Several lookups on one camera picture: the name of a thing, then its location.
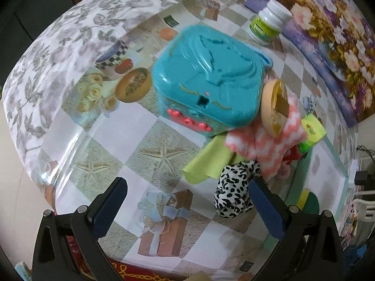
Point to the pink white fuzzy cloth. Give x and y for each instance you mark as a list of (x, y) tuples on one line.
[(263, 146)]

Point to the white power strip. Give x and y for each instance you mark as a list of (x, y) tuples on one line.
[(353, 172)]

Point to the white plastic chair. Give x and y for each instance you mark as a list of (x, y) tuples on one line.
[(363, 207)]

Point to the grey floral cloth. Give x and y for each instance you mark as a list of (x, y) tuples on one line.
[(58, 64)]

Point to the printed plastic table cover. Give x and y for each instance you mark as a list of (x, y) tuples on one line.
[(164, 158)]

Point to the round tan disc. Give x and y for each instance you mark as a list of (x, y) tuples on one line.
[(275, 108)]

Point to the green packet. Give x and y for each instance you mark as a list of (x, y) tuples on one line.
[(312, 134)]

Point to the white pill bottle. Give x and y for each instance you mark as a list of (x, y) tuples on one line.
[(265, 25)]

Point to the lime green cloth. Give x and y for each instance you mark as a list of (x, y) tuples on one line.
[(211, 161)]

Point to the green yellow sponge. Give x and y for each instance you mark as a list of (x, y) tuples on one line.
[(308, 202)]

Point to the black power adapter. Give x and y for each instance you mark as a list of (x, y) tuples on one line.
[(361, 177)]

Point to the floral painting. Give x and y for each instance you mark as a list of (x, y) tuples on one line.
[(328, 29)]

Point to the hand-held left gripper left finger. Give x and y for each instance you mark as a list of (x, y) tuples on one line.
[(109, 207)]

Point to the teal plastic box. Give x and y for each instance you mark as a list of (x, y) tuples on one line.
[(211, 79)]

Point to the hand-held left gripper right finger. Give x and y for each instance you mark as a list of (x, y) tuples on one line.
[(265, 207)]

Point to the black white spotted cloth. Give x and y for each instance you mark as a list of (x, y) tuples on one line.
[(231, 190)]

